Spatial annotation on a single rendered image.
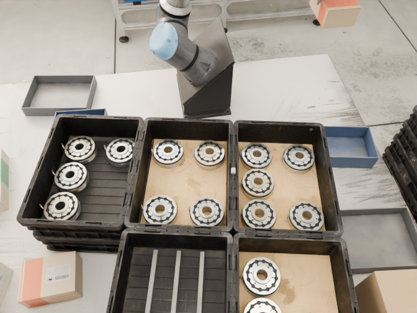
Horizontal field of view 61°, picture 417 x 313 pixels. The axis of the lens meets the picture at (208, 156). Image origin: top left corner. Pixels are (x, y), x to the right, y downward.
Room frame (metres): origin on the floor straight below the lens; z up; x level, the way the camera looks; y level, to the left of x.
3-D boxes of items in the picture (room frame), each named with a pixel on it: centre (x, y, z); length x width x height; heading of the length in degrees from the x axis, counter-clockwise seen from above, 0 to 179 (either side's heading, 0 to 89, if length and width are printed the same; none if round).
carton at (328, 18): (1.20, -0.46, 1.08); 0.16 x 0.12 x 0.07; 8
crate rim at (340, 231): (0.57, -0.22, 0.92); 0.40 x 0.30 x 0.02; 177
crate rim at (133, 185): (0.58, 0.07, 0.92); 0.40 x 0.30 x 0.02; 177
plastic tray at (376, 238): (0.44, -0.54, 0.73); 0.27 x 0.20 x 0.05; 93
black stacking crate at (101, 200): (0.60, 0.37, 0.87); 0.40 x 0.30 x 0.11; 177
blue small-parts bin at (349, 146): (0.81, -0.53, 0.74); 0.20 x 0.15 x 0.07; 89
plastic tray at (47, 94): (1.09, 0.64, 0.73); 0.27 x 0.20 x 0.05; 90
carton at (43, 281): (0.31, 0.47, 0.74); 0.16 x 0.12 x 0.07; 102
